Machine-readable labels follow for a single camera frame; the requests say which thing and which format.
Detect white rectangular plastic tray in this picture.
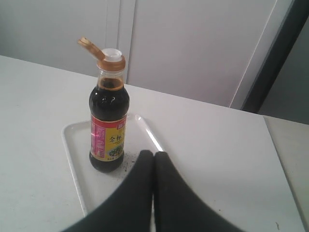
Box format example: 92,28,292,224
62,113,164,216

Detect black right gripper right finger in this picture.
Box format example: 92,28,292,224
153,152,241,232

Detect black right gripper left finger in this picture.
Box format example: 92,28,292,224
64,150,154,232

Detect dark soy sauce bottle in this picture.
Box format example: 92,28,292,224
78,37,130,173

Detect dark vertical post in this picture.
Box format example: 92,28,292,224
241,0,309,114

